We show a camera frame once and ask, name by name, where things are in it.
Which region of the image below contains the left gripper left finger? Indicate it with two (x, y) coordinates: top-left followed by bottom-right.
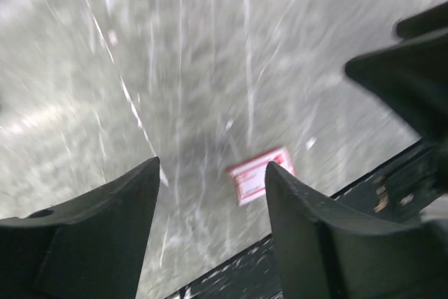
(1, 158), (160, 298)

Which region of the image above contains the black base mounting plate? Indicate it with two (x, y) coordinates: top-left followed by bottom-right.
(136, 137), (448, 299)

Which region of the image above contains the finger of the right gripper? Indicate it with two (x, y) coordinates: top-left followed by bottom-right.
(344, 3), (447, 144)

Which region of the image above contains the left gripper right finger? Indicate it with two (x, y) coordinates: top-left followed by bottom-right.
(265, 162), (447, 298)

